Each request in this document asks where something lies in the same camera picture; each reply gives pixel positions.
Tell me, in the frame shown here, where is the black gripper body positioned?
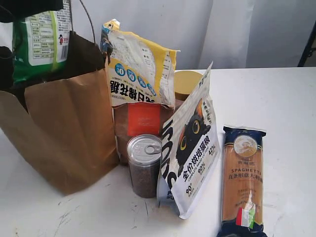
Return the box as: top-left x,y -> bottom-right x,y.
0,0 -> 63,23

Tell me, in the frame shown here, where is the green snack bag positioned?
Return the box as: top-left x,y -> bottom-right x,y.
12,0 -> 72,84

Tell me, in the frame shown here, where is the brown paper bag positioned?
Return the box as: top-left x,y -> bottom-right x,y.
0,0 -> 119,196

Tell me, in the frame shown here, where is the yellow white cotton candy bag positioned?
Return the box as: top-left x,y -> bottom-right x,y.
100,19 -> 177,108

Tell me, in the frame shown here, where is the white cat food pouch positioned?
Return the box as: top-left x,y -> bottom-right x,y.
157,66 -> 221,220

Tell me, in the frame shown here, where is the brown pouch with orange label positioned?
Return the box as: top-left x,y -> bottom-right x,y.
113,102 -> 174,165

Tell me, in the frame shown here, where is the clear jar with gold lid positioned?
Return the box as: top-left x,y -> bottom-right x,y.
174,71 -> 202,101

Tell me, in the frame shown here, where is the clear can with pull-tab lid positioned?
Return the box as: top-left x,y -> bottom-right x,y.
126,134 -> 162,198

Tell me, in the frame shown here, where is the spaghetti package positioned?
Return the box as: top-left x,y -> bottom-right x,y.
217,126 -> 266,237

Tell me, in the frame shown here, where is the dark metal rack frame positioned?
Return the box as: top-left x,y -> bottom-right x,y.
297,0 -> 316,67

